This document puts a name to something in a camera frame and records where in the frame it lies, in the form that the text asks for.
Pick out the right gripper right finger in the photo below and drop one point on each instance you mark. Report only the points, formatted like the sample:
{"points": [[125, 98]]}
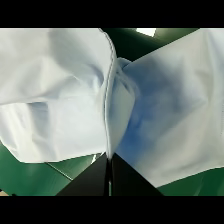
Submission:
{"points": [[128, 181]]}

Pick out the white shirt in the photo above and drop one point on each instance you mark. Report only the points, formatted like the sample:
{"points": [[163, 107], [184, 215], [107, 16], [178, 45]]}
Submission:
{"points": [[66, 100]]}

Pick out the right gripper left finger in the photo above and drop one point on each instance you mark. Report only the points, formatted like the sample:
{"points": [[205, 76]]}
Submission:
{"points": [[91, 181]]}

